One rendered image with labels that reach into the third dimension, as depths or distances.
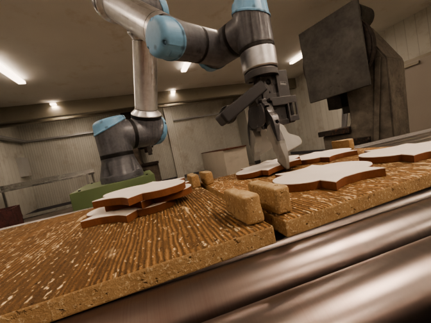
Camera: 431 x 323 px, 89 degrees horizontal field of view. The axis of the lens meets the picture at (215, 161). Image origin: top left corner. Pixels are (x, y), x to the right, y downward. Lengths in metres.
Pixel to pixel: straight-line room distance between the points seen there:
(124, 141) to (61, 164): 8.76
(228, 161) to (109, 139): 6.38
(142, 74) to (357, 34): 3.44
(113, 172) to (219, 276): 0.69
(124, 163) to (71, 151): 8.70
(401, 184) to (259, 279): 0.19
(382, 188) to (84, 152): 9.33
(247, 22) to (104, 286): 0.48
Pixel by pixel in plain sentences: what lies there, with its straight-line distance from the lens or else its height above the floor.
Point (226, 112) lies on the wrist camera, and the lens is 0.43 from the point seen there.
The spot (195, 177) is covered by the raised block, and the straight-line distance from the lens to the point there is 0.45.
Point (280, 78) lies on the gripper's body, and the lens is 0.51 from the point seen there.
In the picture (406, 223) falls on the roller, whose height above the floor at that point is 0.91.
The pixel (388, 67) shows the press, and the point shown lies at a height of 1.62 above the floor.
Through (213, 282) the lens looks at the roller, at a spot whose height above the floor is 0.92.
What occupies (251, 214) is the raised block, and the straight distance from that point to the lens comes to 0.20.
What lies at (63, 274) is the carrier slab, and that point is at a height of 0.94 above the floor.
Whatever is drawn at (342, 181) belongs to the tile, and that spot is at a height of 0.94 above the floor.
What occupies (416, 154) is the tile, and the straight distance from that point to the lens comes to 0.41.
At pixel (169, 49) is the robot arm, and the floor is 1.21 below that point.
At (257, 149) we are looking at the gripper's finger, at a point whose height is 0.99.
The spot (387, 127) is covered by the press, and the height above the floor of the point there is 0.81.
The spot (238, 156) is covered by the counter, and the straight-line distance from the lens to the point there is 7.25.
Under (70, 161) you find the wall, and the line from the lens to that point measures 9.52.
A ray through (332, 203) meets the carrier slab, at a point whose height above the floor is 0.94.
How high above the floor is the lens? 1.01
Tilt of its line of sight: 4 degrees down
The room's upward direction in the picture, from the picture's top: 11 degrees counter-clockwise
